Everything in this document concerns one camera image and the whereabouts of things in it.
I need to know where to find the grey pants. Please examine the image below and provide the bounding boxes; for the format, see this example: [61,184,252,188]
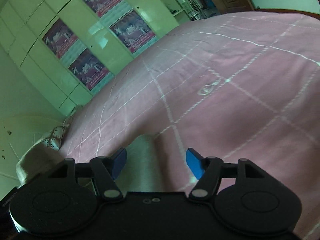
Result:
[16,134,164,194]

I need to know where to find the white patterned pillow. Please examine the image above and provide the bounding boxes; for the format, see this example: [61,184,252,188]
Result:
[37,122,70,151]

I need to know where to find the pink checked bed sheet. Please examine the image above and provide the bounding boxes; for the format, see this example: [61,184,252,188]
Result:
[60,12,319,239]

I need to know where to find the white wardrobe with posters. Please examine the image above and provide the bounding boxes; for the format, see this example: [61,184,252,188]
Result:
[1,0,181,115]

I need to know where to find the white corner shelf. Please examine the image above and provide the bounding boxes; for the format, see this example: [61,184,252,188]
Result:
[149,0,201,22]

